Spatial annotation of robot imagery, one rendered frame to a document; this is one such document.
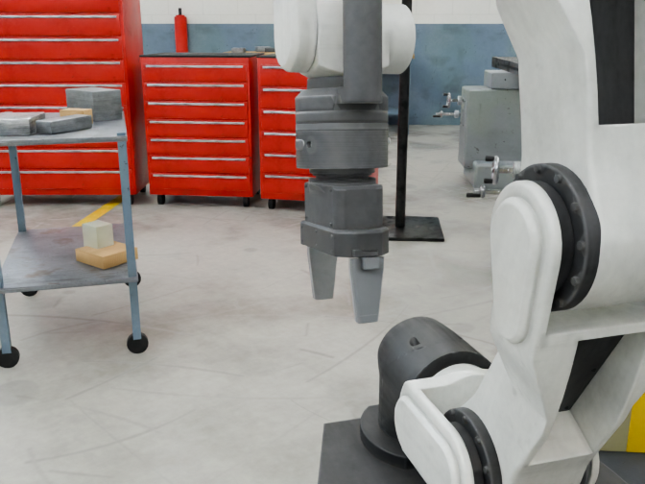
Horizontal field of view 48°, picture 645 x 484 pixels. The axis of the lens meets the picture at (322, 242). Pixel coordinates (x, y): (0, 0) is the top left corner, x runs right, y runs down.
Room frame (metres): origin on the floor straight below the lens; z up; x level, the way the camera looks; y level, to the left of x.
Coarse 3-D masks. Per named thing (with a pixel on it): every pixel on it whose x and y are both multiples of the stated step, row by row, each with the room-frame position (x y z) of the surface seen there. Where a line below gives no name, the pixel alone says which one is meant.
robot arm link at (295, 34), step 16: (288, 0) 0.68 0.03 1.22; (304, 0) 0.67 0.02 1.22; (288, 16) 0.68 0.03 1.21; (304, 16) 0.67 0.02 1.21; (288, 32) 0.67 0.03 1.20; (304, 32) 0.66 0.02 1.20; (288, 48) 0.67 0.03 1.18; (304, 48) 0.67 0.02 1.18; (288, 64) 0.68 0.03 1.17; (304, 64) 0.68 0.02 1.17
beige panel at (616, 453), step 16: (640, 400) 1.83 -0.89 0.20; (640, 416) 1.82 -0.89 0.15; (624, 432) 1.83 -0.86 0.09; (640, 432) 1.82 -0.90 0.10; (608, 448) 1.83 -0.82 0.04; (624, 448) 1.83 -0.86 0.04; (640, 448) 1.82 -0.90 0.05; (608, 464) 1.77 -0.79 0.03; (624, 464) 1.77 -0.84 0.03; (640, 464) 1.77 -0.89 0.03; (640, 480) 1.70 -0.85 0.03
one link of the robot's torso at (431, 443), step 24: (408, 384) 0.90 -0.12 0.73; (432, 384) 0.90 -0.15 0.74; (456, 384) 0.90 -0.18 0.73; (408, 408) 0.87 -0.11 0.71; (432, 408) 0.83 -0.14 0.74; (408, 432) 0.87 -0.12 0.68; (432, 432) 0.80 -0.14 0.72; (456, 432) 0.77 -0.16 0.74; (408, 456) 0.86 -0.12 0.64; (432, 456) 0.80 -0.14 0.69; (456, 456) 0.76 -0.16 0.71; (432, 480) 0.79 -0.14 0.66; (456, 480) 0.74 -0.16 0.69
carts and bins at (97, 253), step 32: (96, 96) 2.93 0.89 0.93; (0, 128) 2.54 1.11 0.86; (32, 128) 2.57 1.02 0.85; (64, 128) 2.62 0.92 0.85; (96, 128) 2.74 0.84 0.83; (128, 192) 2.55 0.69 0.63; (96, 224) 2.77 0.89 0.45; (128, 224) 2.54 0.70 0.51; (32, 256) 2.79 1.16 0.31; (64, 256) 2.79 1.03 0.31; (96, 256) 2.64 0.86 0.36; (128, 256) 2.54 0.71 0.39; (0, 288) 2.42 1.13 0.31; (32, 288) 2.45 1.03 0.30; (0, 320) 2.42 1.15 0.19; (0, 352) 2.42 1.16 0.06
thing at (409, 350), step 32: (416, 320) 1.07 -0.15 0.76; (384, 352) 1.05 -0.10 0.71; (416, 352) 0.98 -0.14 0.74; (448, 352) 0.95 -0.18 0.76; (384, 384) 1.01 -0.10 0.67; (384, 416) 1.01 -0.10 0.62; (352, 448) 1.00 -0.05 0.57; (384, 448) 0.97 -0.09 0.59; (320, 480) 0.92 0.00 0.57; (352, 480) 0.92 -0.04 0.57; (384, 480) 0.92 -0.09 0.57; (416, 480) 0.92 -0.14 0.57; (608, 480) 0.92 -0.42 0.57
